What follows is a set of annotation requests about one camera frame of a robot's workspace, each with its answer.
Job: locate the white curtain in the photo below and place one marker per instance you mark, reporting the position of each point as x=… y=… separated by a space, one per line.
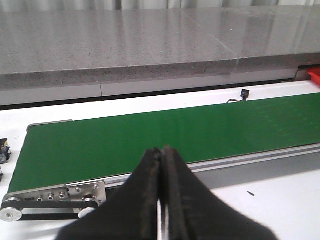
x=82 y=5

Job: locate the black connector with wires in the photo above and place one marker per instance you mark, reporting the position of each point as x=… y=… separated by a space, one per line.
x=244 y=96

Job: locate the red plastic tray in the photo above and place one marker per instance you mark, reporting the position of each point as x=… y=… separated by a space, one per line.
x=314 y=73

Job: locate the yellow mushroom push button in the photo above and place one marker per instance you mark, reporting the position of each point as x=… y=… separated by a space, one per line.
x=1 y=174

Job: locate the grey stone counter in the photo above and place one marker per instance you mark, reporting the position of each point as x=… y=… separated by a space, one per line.
x=66 y=56

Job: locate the red mushroom push button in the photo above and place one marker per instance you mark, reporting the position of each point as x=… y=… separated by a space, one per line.
x=5 y=151

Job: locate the green conveyor belt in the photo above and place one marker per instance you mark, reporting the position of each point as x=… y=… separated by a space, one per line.
x=85 y=160

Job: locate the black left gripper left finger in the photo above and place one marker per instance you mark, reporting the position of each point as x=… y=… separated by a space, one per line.
x=130 y=213

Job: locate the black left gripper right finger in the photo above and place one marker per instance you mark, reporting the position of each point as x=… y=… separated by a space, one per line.
x=195 y=213

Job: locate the black drive belt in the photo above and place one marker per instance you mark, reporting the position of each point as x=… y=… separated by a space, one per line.
x=14 y=210

